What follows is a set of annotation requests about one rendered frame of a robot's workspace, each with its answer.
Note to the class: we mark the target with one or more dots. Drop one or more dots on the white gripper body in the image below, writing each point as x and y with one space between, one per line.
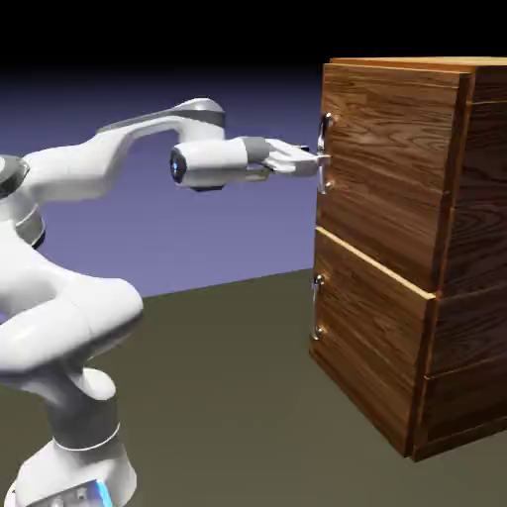
286 157

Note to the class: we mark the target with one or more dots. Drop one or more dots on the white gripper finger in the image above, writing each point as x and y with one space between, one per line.
324 157

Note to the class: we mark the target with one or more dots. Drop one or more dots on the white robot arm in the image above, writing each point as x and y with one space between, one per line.
71 309

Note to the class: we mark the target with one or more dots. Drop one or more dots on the large wood cabinet door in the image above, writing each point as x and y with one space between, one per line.
388 166

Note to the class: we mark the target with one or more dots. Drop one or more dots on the dark wood cabinet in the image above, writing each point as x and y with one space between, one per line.
412 253

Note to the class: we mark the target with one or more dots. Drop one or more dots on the small wood cabinet door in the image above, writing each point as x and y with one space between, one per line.
368 336

